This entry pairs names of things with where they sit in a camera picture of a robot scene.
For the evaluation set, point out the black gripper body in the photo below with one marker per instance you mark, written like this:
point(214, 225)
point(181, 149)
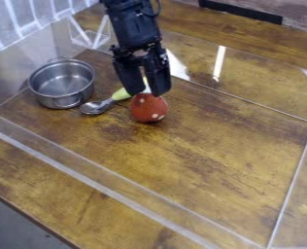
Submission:
point(136, 29)

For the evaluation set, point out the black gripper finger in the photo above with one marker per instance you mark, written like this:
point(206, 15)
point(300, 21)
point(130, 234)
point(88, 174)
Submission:
point(129, 75)
point(157, 73)

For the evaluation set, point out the red toy mushroom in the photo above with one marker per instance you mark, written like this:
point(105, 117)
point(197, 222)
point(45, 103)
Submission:
point(148, 109)

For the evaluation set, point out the silver metal pot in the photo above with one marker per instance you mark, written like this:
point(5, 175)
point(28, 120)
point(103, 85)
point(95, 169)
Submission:
point(61, 83)

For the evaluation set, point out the black bar on table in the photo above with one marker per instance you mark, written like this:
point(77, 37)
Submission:
point(238, 11)

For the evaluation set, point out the spoon with green handle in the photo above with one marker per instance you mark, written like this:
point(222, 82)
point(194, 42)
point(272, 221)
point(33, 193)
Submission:
point(96, 107)

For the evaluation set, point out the clear acrylic enclosure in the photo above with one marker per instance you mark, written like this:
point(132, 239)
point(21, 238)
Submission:
point(210, 179)

